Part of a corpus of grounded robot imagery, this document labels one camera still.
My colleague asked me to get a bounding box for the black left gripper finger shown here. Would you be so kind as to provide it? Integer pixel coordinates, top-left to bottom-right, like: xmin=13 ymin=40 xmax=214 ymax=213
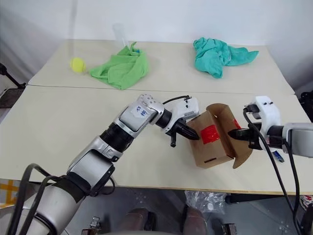
xmin=179 ymin=128 xmax=199 ymax=141
xmin=182 ymin=123 xmax=198 ymax=135

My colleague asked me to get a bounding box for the teal cloth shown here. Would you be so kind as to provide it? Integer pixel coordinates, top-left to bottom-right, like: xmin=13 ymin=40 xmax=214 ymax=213
xmin=193 ymin=36 xmax=259 ymax=79

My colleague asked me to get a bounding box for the clear plastic bag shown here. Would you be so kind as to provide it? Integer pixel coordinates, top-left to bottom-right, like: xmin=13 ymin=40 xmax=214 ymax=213
xmin=184 ymin=190 xmax=227 ymax=215

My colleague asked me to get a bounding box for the light green cloth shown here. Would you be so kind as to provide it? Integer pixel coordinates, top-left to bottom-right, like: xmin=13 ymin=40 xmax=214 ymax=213
xmin=89 ymin=41 xmax=149 ymax=91

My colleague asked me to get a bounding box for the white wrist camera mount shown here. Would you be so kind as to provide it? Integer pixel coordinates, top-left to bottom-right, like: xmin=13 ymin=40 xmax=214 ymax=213
xmin=251 ymin=95 xmax=282 ymax=147
xmin=165 ymin=97 xmax=201 ymax=135

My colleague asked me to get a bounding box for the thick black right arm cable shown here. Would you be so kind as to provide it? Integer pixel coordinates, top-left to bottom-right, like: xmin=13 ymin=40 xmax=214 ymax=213
xmin=243 ymin=107 xmax=301 ymax=235

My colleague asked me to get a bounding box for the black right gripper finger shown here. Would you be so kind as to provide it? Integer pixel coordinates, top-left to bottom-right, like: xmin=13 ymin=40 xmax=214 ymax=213
xmin=227 ymin=128 xmax=254 ymax=141

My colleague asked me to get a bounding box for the yellow patterned object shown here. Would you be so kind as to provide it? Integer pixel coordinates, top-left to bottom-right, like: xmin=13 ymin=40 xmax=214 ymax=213
xmin=0 ymin=180 xmax=20 ymax=205

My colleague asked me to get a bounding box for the brown cardboard box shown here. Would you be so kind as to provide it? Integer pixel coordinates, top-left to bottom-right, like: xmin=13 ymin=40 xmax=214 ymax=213
xmin=187 ymin=103 xmax=254 ymax=169

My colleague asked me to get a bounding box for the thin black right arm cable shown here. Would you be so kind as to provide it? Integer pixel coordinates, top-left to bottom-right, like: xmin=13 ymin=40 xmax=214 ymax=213
xmin=283 ymin=143 xmax=301 ymax=221

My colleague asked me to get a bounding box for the black equipment frame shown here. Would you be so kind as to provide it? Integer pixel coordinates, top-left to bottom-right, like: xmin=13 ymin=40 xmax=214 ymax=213
xmin=299 ymin=90 xmax=313 ymax=116

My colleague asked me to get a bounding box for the yellow tennis ball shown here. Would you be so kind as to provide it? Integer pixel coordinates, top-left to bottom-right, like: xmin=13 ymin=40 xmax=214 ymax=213
xmin=70 ymin=57 xmax=86 ymax=73

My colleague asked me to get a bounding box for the black stand base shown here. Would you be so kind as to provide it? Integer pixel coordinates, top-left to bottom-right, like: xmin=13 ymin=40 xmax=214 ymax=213
xmin=0 ymin=62 xmax=26 ymax=110

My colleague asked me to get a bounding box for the dark brown rounded shape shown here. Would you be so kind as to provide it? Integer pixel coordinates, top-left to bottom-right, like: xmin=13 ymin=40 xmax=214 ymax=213
xmin=184 ymin=207 xmax=213 ymax=235
xmin=126 ymin=208 xmax=151 ymax=231

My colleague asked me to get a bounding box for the clear plastic cup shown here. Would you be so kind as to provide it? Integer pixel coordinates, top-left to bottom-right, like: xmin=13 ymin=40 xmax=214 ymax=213
xmin=112 ymin=23 xmax=130 ymax=48

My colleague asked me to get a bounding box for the white and red shoe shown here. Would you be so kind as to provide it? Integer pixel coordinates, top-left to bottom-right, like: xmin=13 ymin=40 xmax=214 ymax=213
xmin=302 ymin=194 xmax=313 ymax=211

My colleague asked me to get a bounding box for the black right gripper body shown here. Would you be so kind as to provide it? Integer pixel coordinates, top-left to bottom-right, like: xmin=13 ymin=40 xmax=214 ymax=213
xmin=244 ymin=104 xmax=267 ymax=150

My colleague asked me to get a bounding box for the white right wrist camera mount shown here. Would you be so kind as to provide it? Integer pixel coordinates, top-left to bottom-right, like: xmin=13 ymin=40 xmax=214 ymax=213
xmin=251 ymin=95 xmax=282 ymax=147

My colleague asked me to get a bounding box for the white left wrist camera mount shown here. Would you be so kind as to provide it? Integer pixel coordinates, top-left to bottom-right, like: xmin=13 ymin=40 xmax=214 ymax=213
xmin=165 ymin=97 xmax=201 ymax=135

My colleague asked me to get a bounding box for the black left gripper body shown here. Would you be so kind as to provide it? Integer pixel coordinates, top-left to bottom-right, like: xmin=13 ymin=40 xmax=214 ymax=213
xmin=168 ymin=119 xmax=184 ymax=148

